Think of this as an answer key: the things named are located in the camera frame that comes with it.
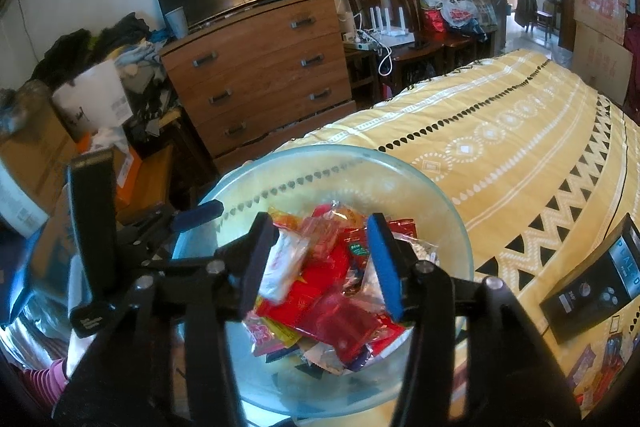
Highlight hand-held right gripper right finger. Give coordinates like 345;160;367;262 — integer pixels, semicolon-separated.
367;212;585;427

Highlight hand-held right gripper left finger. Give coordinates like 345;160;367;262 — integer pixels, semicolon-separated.
52;212;280;427

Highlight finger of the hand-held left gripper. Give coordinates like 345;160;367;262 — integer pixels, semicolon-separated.
117;200;225;260

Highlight pile of snack packets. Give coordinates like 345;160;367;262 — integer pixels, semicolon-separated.
567;314;640;410
242;202;441;375

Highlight clear glass bowl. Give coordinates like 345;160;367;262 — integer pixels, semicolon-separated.
170;146;476;420

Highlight wooden side table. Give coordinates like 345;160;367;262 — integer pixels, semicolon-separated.
117;142;177;224

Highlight orange box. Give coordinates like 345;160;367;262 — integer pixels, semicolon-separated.
75;134;142;208

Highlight white labelled box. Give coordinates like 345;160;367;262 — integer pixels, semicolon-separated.
0;167;51;238

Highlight blue bag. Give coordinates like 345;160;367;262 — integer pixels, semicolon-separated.
0;232;51;328

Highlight brown cardboard box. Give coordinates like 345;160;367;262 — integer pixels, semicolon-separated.
0;79;76;212

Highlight white cardboard box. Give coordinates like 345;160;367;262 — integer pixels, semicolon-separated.
52;59;133;142

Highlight wooden dresser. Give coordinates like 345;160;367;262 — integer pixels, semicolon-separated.
159;0;358;172

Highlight yellow patterned blanket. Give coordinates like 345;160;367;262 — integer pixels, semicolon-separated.
272;48;640;413

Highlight grey blue cup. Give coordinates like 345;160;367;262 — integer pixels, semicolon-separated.
164;6;190;40

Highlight heap of dark clothes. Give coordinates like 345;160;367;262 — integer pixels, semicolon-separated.
30;12;176;128

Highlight black box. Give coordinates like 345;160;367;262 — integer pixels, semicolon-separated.
540;212;640;343

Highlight white power strip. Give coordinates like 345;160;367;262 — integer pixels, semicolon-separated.
342;32;381;52

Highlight white router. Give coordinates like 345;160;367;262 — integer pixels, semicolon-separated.
367;6;418;50

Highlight white red print plastic bag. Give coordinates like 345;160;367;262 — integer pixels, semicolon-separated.
440;0;481;28

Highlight faded print cardboard box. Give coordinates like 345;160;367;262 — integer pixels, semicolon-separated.
570;22;634;106

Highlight dark hanging coat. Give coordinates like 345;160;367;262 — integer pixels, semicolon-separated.
515;0;539;28

